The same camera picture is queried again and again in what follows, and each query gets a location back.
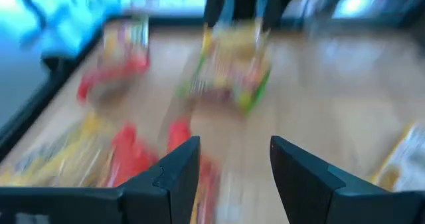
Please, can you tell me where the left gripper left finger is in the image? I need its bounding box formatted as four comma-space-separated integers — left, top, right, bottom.
121, 136, 201, 224

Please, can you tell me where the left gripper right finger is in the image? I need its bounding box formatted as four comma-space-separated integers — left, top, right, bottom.
270, 136, 396, 224

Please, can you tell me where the orange Saucy Noods noodle pack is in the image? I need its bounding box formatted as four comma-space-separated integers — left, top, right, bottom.
76, 51, 151, 104
105, 122, 160, 188
165, 117, 222, 224

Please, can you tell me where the yellow creamy chicken noodle pack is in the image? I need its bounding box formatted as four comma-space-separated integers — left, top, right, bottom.
0, 112, 116, 189
204, 19, 268, 54
371, 121, 425, 193

